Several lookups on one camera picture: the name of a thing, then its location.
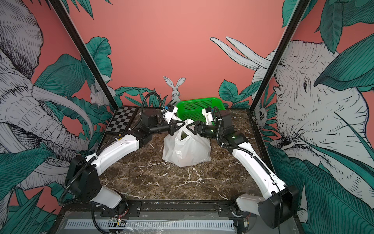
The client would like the right black frame post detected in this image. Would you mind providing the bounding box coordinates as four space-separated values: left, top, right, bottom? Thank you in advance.
249 0 310 114

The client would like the white plastic bag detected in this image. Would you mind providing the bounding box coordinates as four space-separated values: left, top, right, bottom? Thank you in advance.
162 126 211 168

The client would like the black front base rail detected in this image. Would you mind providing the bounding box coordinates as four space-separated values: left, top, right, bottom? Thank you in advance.
58 199 251 218

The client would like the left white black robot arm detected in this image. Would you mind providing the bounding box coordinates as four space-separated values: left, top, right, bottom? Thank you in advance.
58 105 185 213

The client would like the green plastic basket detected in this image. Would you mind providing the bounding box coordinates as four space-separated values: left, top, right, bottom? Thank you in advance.
176 97 226 121

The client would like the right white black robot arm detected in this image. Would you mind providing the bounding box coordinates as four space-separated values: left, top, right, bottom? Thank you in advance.
186 108 299 229

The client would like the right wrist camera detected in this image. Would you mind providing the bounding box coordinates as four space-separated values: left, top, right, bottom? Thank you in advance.
202 107 213 125

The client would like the white ruler strip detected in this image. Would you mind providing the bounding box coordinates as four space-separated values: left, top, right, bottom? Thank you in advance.
63 219 235 232

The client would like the left black frame post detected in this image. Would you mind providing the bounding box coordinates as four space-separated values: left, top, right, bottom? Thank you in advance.
49 0 119 111

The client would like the black frame post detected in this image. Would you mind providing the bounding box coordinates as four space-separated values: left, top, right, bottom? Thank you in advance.
249 0 310 114
49 0 119 111

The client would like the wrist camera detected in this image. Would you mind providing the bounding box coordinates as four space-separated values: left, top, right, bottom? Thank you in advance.
202 107 213 125
162 104 178 124

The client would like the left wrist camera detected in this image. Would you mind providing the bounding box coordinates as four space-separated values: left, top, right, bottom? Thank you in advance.
162 104 178 124

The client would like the black white checkerboard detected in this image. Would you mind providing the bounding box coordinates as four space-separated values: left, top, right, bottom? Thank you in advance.
106 106 139 134

